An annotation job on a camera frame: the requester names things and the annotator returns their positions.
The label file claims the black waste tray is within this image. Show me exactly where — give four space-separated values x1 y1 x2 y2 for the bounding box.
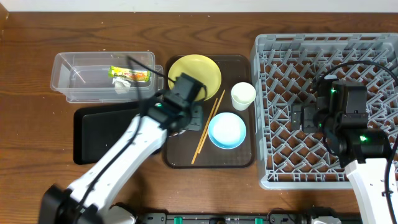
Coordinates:
73 102 139 165

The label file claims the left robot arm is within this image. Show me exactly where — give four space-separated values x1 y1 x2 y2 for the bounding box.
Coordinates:
39 73 206 223

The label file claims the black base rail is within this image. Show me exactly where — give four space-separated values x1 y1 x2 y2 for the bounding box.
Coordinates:
136 212 361 224

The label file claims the yellow plate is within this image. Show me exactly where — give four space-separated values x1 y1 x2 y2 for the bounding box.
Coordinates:
168 54 222 100

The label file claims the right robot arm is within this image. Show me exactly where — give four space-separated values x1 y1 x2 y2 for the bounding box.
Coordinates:
290 79 397 223

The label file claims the white bowl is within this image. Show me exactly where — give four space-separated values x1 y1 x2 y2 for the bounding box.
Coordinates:
169 129 186 137

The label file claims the green snack wrapper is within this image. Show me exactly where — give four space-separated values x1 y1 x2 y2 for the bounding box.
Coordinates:
108 66 150 82

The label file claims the white paper cup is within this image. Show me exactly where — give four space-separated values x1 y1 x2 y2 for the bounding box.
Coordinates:
231 82 256 111

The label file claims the light blue bowl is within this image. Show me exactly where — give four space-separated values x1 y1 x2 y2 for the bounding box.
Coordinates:
208 112 247 150

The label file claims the white tissue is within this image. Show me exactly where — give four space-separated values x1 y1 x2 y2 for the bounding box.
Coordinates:
113 77 131 95

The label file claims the grey dishwasher rack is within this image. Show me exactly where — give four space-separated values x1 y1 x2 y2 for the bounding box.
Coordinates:
251 33 397 190

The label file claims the brown serving tray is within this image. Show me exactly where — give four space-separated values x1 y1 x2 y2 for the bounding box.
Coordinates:
162 55 256 169

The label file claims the clear plastic bin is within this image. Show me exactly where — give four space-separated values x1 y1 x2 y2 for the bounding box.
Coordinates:
50 51 164 103

